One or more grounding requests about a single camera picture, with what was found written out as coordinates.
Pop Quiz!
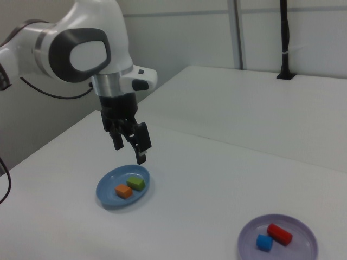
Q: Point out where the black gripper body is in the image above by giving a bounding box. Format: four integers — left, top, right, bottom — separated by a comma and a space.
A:
98, 92, 139, 124

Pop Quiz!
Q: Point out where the green block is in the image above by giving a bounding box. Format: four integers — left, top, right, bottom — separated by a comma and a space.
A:
126, 176, 146, 192

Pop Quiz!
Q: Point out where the orange block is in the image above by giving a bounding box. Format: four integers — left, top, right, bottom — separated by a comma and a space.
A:
114, 184, 133, 199

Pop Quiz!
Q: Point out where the blue block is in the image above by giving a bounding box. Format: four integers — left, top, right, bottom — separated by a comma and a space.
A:
256, 234, 273, 252

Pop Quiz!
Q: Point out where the red cylinder block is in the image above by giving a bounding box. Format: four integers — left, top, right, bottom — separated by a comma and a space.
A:
266, 223, 293, 246

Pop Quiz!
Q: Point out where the blue plate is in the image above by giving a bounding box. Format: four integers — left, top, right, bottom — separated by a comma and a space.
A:
95, 164, 151, 210

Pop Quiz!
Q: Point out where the black clamped pole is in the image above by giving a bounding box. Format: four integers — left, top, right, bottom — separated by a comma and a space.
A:
276, 0, 296, 80

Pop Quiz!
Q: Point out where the purple plate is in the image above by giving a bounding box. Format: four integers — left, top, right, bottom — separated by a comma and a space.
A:
237, 213, 319, 260

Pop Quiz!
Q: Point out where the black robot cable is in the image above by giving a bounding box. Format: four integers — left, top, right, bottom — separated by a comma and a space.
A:
0, 76, 94, 204

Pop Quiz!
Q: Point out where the grey partition post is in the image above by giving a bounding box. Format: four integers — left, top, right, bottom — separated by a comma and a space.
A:
233, 0, 246, 70

